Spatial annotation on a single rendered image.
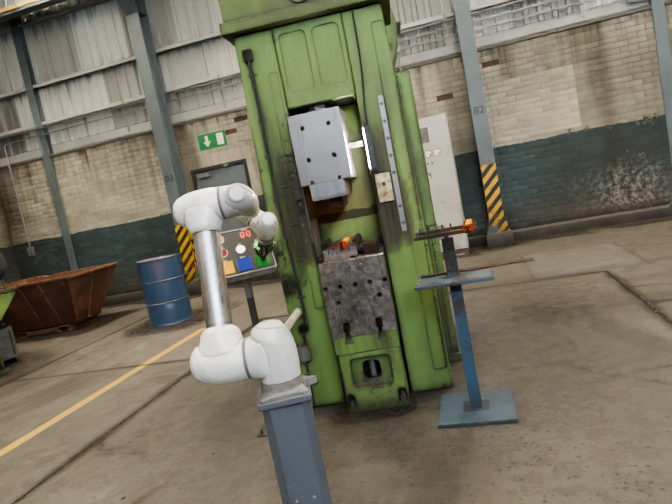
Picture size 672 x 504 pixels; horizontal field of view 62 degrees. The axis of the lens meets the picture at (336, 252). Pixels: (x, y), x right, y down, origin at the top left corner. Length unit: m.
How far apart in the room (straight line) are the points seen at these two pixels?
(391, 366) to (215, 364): 1.46
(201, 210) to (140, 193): 8.53
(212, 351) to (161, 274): 5.49
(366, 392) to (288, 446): 1.25
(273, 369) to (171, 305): 5.61
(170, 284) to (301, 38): 4.80
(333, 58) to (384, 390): 1.94
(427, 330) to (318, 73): 1.65
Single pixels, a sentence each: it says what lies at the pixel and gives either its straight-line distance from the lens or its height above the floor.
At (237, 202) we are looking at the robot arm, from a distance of 2.16.
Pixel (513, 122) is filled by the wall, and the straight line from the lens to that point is 9.04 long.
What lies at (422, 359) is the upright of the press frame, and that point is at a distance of 3.47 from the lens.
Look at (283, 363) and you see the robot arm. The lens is 2.07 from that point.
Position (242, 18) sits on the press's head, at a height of 2.37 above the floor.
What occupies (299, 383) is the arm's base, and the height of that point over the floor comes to 0.63.
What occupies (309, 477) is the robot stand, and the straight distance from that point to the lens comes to 2.22.
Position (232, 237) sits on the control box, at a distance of 3.18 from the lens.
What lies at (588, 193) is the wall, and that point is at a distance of 9.17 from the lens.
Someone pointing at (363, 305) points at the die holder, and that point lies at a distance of 3.18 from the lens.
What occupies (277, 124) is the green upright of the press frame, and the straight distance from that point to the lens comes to 3.38.
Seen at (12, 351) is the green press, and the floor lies 0.15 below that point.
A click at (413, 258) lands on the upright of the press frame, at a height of 0.82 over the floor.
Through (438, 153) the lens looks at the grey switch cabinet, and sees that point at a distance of 8.37.
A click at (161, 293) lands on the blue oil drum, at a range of 7.60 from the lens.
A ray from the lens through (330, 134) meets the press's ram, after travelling 3.19.
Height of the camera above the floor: 1.31
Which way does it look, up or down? 6 degrees down
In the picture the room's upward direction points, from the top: 11 degrees counter-clockwise
